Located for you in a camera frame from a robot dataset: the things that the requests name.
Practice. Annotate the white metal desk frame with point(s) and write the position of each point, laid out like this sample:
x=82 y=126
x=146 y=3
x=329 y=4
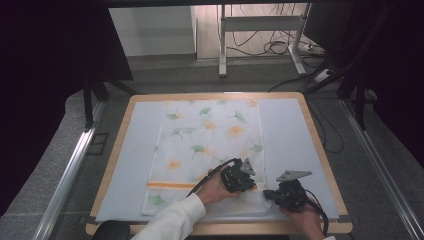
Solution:
x=260 y=23

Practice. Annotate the person's right hand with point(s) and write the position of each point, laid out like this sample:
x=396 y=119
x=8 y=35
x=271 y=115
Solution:
x=308 y=223

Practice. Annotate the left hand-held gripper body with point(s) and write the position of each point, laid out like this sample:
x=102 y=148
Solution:
x=235 y=178

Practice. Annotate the person's left hand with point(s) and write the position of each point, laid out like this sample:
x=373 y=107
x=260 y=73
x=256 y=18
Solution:
x=213 y=190

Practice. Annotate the aluminium rail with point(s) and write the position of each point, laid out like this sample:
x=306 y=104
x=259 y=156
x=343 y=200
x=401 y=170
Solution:
x=383 y=166
x=68 y=173

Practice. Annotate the white leaf-print cloth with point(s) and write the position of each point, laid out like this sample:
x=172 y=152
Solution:
x=206 y=140

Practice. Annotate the pale blue table mat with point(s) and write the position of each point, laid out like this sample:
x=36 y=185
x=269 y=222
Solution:
x=290 y=133

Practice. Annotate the dark floor outlet cover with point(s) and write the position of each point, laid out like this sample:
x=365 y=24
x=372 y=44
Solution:
x=97 y=143

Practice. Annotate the black metal stand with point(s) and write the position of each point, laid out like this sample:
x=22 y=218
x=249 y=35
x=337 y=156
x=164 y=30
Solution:
x=360 y=96
x=88 y=100

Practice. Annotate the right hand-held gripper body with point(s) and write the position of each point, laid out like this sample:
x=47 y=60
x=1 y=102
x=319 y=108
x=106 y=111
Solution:
x=293 y=195

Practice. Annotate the white power strip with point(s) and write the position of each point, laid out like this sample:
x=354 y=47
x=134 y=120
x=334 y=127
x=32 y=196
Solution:
x=322 y=75

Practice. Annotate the dark rounded object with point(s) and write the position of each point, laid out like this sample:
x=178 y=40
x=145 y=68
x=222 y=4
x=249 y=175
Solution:
x=111 y=230

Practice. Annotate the black tape piece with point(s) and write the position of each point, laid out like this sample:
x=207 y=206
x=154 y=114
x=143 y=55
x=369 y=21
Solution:
x=91 y=220
x=345 y=219

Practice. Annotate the white panel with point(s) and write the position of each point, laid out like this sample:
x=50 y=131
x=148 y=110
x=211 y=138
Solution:
x=150 y=30

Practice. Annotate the black curtain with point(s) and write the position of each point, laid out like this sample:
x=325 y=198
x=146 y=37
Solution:
x=43 y=83
x=406 y=83

